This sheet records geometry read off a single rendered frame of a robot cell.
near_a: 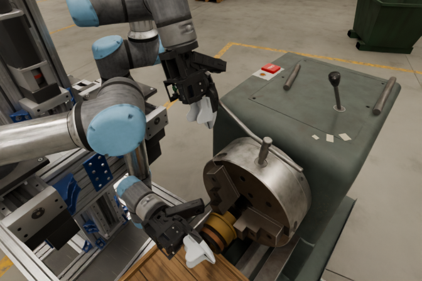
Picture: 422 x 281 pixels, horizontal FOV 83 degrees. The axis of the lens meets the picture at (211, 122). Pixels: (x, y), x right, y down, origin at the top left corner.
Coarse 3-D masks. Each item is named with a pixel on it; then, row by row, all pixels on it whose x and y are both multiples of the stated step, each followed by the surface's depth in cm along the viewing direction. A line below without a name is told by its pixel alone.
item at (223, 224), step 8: (216, 216) 63; (224, 216) 64; (232, 216) 64; (208, 224) 62; (216, 224) 61; (224, 224) 61; (232, 224) 63; (200, 232) 62; (208, 232) 60; (216, 232) 60; (224, 232) 60; (232, 232) 62; (208, 240) 59; (216, 240) 59; (224, 240) 60; (216, 248) 59
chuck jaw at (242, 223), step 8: (248, 208) 66; (248, 216) 64; (256, 216) 64; (264, 216) 64; (240, 224) 62; (248, 224) 62; (256, 224) 62; (264, 224) 62; (272, 224) 61; (280, 224) 61; (240, 232) 61; (248, 232) 63; (256, 232) 60; (264, 232) 61; (272, 232) 60; (280, 232) 60; (288, 232) 61; (256, 240) 62; (272, 240) 60
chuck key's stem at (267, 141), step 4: (264, 140) 56; (268, 140) 56; (272, 140) 56; (264, 144) 56; (268, 144) 56; (260, 148) 59; (264, 148) 57; (260, 152) 59; (264, 152) 58; (268, 152) 58; (260, 156) 59; (264, 156) 59; (260, 160) 61; (260, 164) 62
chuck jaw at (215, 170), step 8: (216, 160) 69; (216, 168) 67; (224, 168) 66; (208, 176) 67; (216, 176) 64; (224, 176) 66; (216, 184) 66; (224, 184) 65; (232, 184) 67; (216, 192) 64; (224, 192) 65; (232, 192) 67; (216, 200) 66; (224, 200) 65; (232, 200) 66; (216, 208) 64; (224, 208) 64
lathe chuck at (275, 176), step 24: (240, 144) 70; (240, 168) 62; (264, 168) 61; (240, 192) 67; (264, 192) 60; (288, 192) 60; (240, 216) 74; (288, 216) 58; (264, 240) 71; (288, 240) 63
